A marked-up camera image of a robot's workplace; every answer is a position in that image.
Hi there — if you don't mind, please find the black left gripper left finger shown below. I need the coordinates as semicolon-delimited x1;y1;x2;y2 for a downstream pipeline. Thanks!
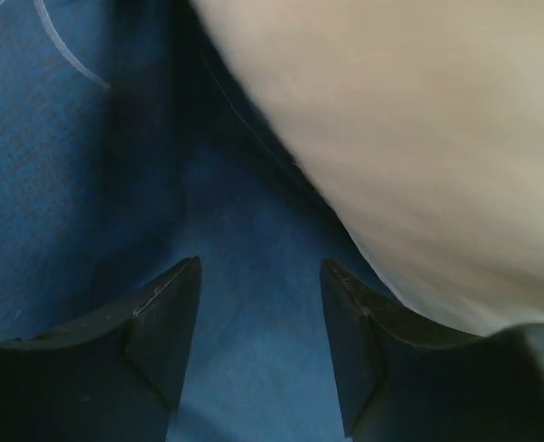
0;257;202;442

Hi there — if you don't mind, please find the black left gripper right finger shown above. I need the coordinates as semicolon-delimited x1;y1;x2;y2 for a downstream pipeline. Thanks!
320;260;544;442

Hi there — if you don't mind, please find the blue denim pillowcase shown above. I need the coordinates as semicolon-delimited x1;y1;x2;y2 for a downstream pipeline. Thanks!
0;1;377;441

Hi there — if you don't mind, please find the white pillow yellow underside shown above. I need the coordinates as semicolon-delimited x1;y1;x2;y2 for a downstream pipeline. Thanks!
193;1;544;335

